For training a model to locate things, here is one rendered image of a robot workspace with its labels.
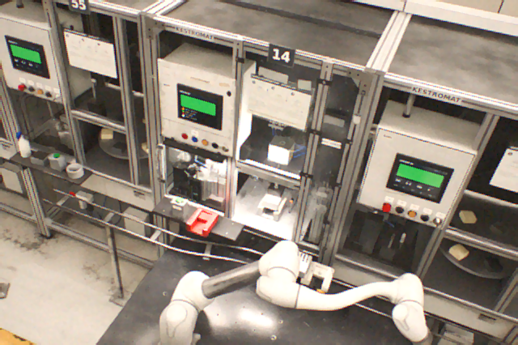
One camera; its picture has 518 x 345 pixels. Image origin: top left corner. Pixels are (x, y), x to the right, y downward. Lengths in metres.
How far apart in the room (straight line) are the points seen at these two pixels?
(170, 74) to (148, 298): 1.22
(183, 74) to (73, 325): 1.95
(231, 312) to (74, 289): 1.43
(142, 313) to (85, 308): 0.98
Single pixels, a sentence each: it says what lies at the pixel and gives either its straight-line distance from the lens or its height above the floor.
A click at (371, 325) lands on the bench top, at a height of 0.68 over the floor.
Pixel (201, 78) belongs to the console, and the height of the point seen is 1.79.
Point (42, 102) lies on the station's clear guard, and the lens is 3.22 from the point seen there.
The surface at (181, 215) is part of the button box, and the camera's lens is 2.83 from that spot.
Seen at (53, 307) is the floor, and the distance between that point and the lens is 3.74.
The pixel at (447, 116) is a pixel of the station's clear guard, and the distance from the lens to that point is 2.16.
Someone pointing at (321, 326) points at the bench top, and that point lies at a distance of 2.75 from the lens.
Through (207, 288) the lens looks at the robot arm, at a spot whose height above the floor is 0.98.
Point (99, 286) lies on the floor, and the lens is 3.77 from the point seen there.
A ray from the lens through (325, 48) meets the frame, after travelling 2.27.
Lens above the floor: 2.94
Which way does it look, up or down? 39 degrees down
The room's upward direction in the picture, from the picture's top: 6 degrees clockwise
